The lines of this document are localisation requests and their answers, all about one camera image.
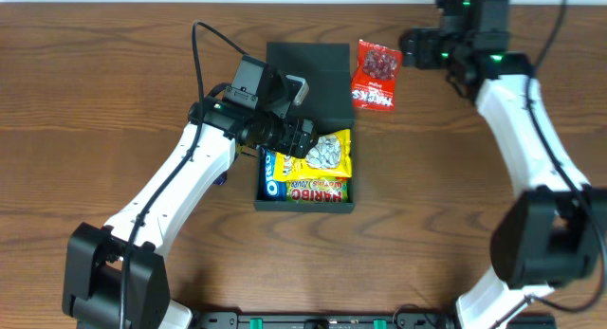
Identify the green Haribo gummy bag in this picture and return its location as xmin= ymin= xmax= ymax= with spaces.
xmin=285 ymin=177 xmax=349 ymax=203

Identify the dark blue chocolate bar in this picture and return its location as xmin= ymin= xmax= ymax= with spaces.
xmin=213 ymin=172 xmax=228 ymax=186

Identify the red Hacks candy bag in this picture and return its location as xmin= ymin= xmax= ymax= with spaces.
xmin=351 ymin=40 xmax=403 ymax=111

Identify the black gift box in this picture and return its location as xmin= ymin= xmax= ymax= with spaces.
xmin=253 ymin=42 xmax=356 ymax=213

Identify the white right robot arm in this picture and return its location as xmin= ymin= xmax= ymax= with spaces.
xmin=399 ymin=0 xmax=606 ymax=328

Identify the blue Oreo cookie pack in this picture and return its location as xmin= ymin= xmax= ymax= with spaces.
xmin=262 ymin=149 xmax=286 ymax=201

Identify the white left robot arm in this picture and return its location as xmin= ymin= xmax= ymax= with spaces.
xmin=62 ymin=96 xmax=318 ymax=328

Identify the yellow Hacks candy bag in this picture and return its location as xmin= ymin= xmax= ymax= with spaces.
xmin=273 ymin=129 xmax=353 ymax=182

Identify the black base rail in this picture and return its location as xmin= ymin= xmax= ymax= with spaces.
xmin=190 ymin=312 xmax=458 ymax=329

